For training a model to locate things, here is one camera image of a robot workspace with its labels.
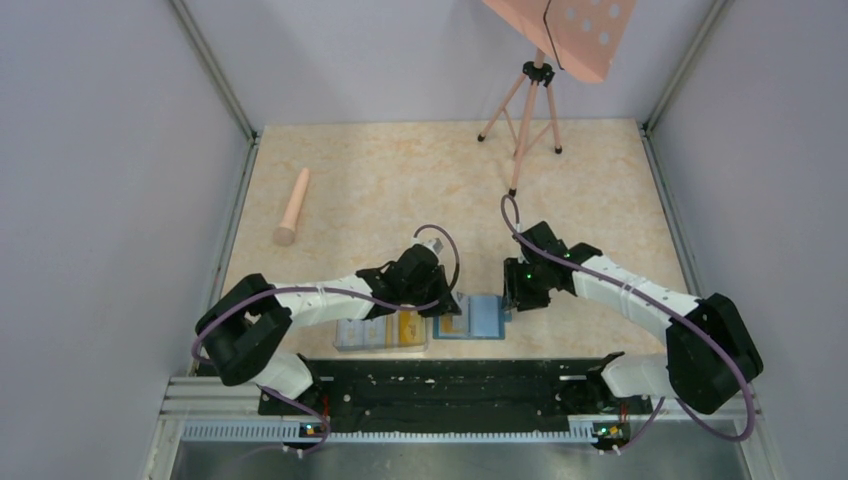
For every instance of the blue card holder wallet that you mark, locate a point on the blue card holder wallet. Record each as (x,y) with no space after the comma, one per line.
(487,320)

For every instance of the silver VIP card left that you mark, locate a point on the silver VIP card left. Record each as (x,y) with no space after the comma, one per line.
(349,334)

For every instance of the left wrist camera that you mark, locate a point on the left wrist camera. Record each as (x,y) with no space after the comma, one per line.
(434,245)

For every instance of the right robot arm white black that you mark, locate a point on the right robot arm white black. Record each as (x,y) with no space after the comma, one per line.
(708,349)

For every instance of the aluminium slotted rail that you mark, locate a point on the aluminium slotted rail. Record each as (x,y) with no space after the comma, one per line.
(282,431)

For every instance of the clear acrylic card stand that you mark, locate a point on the clear acrylic card stand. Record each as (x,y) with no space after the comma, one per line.
(391,339)

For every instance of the pink cylindrical handle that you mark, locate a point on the pink cylindrical handle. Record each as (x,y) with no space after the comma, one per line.
(285,232)

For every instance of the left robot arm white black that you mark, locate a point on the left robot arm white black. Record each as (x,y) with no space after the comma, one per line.
(240,336)

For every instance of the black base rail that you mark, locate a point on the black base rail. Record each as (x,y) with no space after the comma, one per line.
(457,396)

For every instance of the pink tripod stand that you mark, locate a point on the pink tripod stand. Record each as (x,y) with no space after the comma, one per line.
(539,75)

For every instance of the pink perforated board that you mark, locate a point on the pink perforated board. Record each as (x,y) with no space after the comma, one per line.
(582,36)

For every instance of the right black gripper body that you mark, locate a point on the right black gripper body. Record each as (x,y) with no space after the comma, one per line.
(527,284)

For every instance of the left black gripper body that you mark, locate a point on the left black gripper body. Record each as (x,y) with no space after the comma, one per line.
(431,287)

